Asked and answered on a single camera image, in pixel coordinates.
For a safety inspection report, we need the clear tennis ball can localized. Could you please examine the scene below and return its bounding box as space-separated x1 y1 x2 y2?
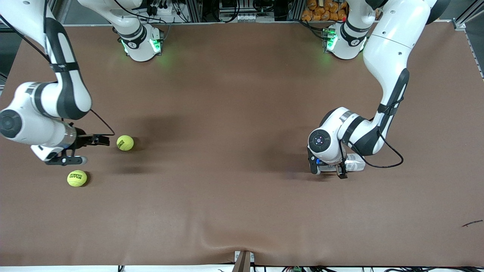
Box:
321 153 366 173

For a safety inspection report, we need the yellow tennis ball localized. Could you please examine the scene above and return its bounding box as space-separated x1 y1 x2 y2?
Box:
116 135 135 151
67 170 88 187

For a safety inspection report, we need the brown table mat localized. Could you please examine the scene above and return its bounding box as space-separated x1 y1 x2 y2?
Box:
0 21 484 267

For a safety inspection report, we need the white power strip with plugs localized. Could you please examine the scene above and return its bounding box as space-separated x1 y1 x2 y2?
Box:
147 2 191 19

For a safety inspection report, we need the bag of orange items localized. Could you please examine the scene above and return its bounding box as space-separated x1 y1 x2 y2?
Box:
301 0 348 22

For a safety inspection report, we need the white terminal strip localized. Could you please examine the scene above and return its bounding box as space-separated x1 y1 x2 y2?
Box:
234 12 275 22

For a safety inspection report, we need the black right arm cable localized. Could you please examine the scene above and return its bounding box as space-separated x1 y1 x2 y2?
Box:
0 0 116 137

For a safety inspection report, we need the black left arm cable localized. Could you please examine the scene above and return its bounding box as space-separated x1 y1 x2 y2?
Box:
340 96 404 169

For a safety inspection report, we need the metal table edge bracket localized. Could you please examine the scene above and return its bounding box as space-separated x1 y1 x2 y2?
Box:
234 250 255 272

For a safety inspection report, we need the black arm base cable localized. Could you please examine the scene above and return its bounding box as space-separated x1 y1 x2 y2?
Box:
297 19 326 39

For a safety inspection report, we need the aluminium frame post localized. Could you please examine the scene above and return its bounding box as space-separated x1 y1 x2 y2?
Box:
289 0 305 22
189 0 203 22

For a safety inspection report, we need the perforated metal table rail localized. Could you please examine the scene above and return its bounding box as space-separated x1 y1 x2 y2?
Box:
463 26 484 80

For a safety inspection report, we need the aluminium corner frame profile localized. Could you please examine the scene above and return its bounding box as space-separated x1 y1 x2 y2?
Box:
452 0 484 30

